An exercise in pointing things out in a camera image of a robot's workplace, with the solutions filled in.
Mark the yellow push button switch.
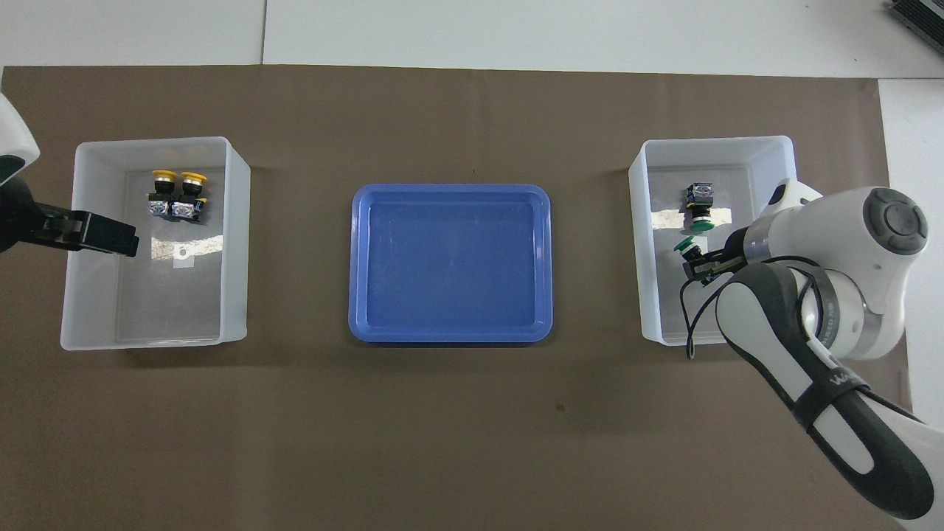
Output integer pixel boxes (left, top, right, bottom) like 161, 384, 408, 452
146, 170, 178, 218
174, 171, 209, 222

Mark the translucent white plastic box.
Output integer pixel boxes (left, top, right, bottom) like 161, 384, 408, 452
628, 135, 818, 347
60, 136, 251, 352

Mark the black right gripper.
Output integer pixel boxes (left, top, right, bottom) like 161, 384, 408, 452
682, 230, 749, 285

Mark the blue plastic tray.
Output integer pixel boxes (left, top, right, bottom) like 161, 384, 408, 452
348, 183, 554, 345

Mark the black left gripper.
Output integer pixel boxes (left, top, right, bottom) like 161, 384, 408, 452
0, 176, 140, 258

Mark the brown paper mat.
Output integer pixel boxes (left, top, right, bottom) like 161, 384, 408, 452
0, 65, 926, 531

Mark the grey ribbed metal device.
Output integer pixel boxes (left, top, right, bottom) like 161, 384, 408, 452
887, 0, 944, 56

